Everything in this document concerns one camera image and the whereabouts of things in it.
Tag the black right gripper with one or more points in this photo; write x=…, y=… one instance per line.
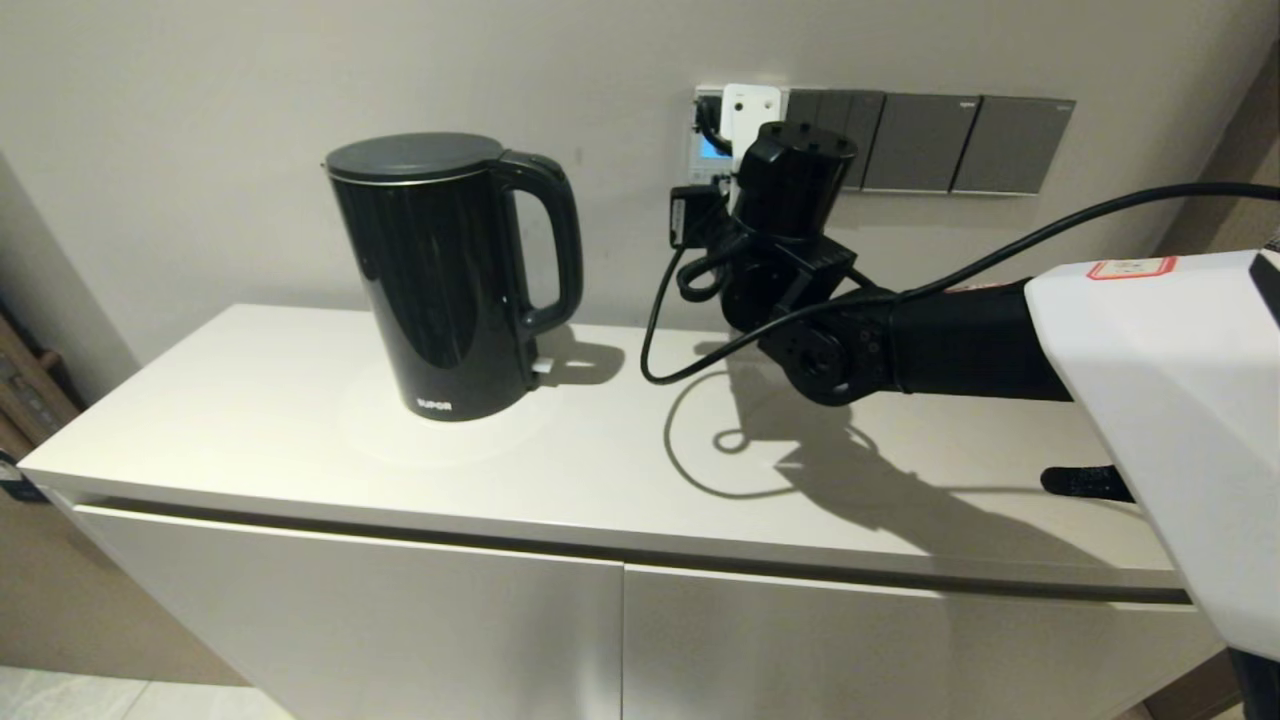
x=795, y=180

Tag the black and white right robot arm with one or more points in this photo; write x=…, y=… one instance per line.
x=960, y=340

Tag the black electric kettle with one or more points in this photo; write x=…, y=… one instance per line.
x=440, y=280

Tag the white cabinet door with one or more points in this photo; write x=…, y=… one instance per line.
x=850, y=660
x=350, y=620

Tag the white sideboard cabinet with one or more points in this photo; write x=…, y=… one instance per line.
x=250, y=420

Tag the grey three-rocker wall switch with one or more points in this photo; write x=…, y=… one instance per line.
x=815, y=105

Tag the grey wall switch plate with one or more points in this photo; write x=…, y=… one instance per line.
x=1015, y=145
x=925, y=140

